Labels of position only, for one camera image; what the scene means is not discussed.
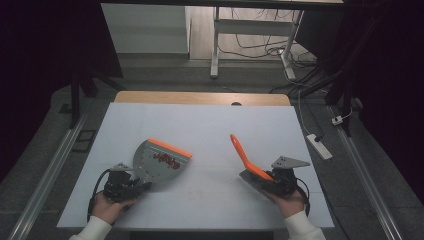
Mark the person's right hand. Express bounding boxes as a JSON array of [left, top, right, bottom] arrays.
[[265, 190, 308, 219]]

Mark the white power strip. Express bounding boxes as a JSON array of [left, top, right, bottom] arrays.
[[306, 133, 334, 161]]

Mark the dark curtain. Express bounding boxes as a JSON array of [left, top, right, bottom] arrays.
[[295, 0, 424, 206], [0, 0, 125, 183]]

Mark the white table mat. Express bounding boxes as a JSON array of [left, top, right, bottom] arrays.
[[56, 102, 336, 232]]

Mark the pile of small red beans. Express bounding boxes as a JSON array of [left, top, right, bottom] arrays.
[[152, 151, 181, 171]]

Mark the white power strip cable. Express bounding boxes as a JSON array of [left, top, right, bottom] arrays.
[[297, 89, 313, 136]]

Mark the white metal desk frame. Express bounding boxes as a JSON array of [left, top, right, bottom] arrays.
[[209, 6, 305, 81]]

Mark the dark floor plate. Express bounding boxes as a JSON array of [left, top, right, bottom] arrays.
[[71, 129, 98, 154]]

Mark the aluminium floor rail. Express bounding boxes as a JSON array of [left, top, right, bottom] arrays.
[[327, 105, 405, 240], [7, 112, 89, 240]]

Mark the tangle of black floor cables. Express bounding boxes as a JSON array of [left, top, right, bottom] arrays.
[[217, 8, 322, 69]]

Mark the grey dustpan with orange edge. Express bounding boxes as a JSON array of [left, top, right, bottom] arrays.
[[132, 137, 193, 187]]

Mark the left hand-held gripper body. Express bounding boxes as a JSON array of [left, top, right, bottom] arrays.
[[102, 162, 145, 203]]

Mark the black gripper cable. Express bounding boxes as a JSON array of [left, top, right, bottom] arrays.
[[294, 177, 312, 217], [86, 168, 112, 223]]

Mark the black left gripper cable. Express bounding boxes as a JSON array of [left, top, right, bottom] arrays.
[[86, 168, 112, 223]]

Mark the black stand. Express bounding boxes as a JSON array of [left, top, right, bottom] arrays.
[[289, 13, 356, 138], [67, 63, 127, 130]]

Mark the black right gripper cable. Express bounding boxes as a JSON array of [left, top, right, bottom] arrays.
[[294, 177, 312, 217]]

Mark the orange-handled brush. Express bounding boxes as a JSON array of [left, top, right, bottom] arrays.
[[229, 133, 278, 202]]

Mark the white cabinet panel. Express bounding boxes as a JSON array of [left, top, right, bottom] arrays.
[[100, 3, 192, 55]]

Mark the person's left hand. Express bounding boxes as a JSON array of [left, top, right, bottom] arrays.
[[91, 192, 137, 225]]

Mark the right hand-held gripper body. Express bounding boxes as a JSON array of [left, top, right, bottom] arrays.
[[265, 155, 311, 198]]

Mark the black plug cable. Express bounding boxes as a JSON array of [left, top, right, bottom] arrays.
[[301, 96, 325, 142]]

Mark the wooden table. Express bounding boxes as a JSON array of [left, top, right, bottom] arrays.
[[113, 90, 292, 107]]

